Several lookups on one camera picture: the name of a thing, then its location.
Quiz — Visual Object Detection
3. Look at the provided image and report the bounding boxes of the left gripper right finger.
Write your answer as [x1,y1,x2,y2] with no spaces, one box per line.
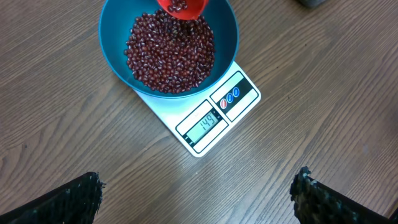
[289,166,397,224]

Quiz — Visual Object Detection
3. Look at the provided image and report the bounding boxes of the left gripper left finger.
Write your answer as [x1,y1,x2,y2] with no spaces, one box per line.
[1,172,105,224]

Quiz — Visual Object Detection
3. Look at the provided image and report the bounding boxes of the red scoop with blue handle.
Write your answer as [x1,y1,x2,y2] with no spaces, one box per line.
[157,0,209,20]

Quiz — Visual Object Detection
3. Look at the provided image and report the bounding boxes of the white digital kitchen scale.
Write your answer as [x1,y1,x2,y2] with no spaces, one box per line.
[138,62,261,157]

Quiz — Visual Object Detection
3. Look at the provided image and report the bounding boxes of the red beans in bowl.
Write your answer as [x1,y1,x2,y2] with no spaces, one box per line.
[124,10,216,94]

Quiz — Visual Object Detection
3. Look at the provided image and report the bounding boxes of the blue metal bowl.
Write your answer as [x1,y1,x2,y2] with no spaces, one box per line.
[98,0,239,98]

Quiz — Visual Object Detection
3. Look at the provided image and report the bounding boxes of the clear plastic container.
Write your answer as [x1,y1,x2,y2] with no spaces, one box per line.
[297,0,326,8]

